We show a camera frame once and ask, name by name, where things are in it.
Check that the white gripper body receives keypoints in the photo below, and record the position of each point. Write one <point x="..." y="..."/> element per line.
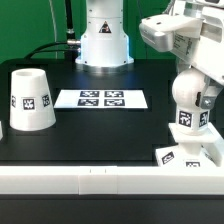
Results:
<point x="205" y="53"/>

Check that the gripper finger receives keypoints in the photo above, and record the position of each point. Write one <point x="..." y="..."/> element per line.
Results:
<point x="207" y="96"/>
<point x="181" y="65"/>

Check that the white lamp bulb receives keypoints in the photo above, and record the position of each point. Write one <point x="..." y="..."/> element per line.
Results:
<point x="186" y="90"/>

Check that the white lamp base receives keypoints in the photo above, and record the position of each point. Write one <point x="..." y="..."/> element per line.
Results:
<point x="189" y="151"/>

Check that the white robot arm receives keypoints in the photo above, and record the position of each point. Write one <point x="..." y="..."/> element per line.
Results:
<point x="104" y="43"/>

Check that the white lamp shade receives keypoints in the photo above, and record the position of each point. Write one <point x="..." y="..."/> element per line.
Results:
<point x="31" y="107"/>

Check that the white marker sheet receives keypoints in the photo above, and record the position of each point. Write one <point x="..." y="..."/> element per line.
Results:
<point x="101" y="99"/>

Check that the white block at left edge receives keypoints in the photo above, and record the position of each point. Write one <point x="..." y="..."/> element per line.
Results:
<point x="1" y="132"/>

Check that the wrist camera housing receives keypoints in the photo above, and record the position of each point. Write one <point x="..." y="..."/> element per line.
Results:
<point x="159" y="31"/>

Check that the white right fence rail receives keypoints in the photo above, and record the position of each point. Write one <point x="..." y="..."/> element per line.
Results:
<point x="216" y="148"/>

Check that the white fence rail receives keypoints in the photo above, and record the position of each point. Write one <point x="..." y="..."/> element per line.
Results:
<point x="216" y="148"/>
<point x="103" y="180"/>

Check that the white front fence rail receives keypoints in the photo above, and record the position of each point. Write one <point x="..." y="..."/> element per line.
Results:
<point x="103" y="180"/>

